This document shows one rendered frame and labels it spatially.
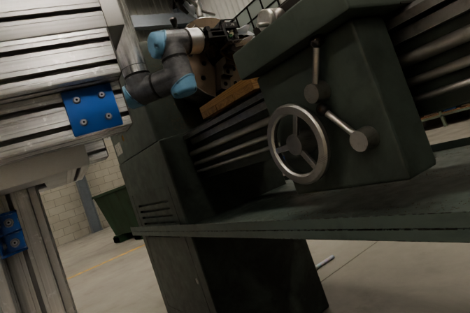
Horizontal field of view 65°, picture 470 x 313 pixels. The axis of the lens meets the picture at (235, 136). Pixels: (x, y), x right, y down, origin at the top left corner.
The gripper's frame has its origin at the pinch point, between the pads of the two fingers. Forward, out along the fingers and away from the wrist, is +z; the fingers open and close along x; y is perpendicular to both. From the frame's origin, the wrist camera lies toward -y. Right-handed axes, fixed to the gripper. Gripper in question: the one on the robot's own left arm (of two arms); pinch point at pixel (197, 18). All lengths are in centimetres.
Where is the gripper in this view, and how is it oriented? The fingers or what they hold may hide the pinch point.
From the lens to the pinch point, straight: 163.4
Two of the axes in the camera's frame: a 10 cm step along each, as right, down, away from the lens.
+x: 6.2, -5.8, 5.2
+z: 6.0, 7.9, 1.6
